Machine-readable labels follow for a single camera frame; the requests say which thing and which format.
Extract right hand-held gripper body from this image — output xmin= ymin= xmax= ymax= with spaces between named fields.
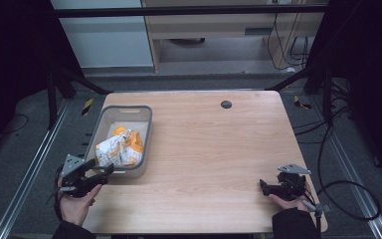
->
xmin=267 ymin=163 xmax=312 ymax=202

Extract wooden desk in background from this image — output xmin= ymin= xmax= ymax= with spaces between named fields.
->
xmin=140 ymin=0 xmax=329 ymax=73

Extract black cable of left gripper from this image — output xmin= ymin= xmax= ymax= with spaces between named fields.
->
xmin=48 ymin=163 xmax=68 ymax=222

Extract grey plastic basket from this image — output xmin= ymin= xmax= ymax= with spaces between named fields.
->
xmin=85 ymin=105 xmax=153 ymax=178

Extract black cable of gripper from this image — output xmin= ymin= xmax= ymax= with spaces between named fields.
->
xmin=300 ymin=122 xmax=382 ymax=239
xmin=48 ymin=163 xmax=68 ymax=222

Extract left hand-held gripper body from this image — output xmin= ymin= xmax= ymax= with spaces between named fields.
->
xmin=58 ymin=153 xmax=96 ymax=199

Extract yellow and black tape strip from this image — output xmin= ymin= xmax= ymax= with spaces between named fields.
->
xmin=293 ymin=95 xmax=312 ymax=111
xmin=81 ymin=98 xmax=95 ymax=117

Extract black horizontal bar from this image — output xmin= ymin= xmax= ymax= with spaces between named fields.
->
xmin=51 ymin=3 xmax=329 ymax=19

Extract black metal stand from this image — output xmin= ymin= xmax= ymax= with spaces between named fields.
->
xmin=44 ymin=63 xmax=113 ymax=130
xmin=267 ymin=63 xmax=334 ymax=127

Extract white and orange bag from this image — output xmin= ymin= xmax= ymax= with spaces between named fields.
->
xmin=95 ymin=125 xmax=145 ymax=168

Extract black floor cable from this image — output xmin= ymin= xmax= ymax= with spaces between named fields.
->
xmin=0 ymin=113 xmax=30 ymax=135

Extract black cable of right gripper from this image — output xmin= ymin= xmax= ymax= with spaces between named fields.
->
xmin=300 ymin=122 xmax=382 ymax=239

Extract black hanging cables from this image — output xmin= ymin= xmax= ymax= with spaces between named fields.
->
xmin=267 ymin=11 xmax=311 ymax=72

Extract black floor cables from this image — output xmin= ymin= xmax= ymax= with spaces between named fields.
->
xmin=291 ymin=79 xmax=354 ymax=145

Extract aluminium floor rail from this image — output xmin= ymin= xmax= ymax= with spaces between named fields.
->
xmin=0 ymin=99 xmax=72 ymax=239
xmin=306 ymin=94 xmax=382 ymax=239

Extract person's right hand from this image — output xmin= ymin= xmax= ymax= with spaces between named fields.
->
xmin=268 ymin=180 xmax=313 ymax=213

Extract white cabinet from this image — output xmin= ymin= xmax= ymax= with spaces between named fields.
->
xmin=50 ymin=0 xmax=155 ymax=69

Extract person's left hand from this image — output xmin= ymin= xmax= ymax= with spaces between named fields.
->
xmin=57 ymin=177 xmax=103 ymax=227

